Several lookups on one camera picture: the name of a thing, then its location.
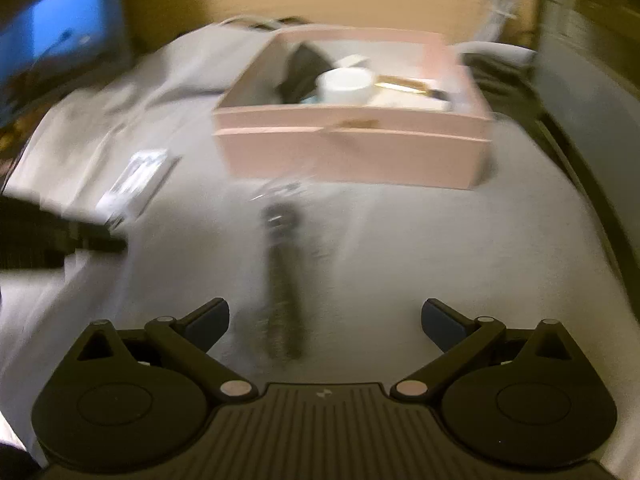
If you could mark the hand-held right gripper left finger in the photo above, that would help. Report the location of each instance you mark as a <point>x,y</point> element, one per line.
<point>202,324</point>

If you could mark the white hang-tab packet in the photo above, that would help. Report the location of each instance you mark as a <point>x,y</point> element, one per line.
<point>137,185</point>

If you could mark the black tape roll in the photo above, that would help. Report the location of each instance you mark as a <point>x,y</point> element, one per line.
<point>300,71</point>

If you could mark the glass-sided computer case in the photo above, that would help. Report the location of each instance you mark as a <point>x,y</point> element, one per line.
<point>590,70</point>

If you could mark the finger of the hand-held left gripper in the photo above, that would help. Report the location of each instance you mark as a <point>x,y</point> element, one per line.
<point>97,240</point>

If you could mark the white round jar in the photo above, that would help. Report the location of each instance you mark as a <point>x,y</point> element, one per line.
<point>345,87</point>

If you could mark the computer monitor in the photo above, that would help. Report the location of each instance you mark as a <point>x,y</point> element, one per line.
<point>60,35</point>

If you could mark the grey table cloth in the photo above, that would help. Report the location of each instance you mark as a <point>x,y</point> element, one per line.
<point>400,260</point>

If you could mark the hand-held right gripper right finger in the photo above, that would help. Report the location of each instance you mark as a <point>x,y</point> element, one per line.
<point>442,325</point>

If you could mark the dark grey cloth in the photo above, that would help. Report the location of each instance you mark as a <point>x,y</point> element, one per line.
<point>500,72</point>

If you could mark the black pen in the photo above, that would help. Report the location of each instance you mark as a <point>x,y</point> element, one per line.
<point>282,280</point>

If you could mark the pink cardboard box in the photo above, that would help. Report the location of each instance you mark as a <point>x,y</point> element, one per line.
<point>350,150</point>

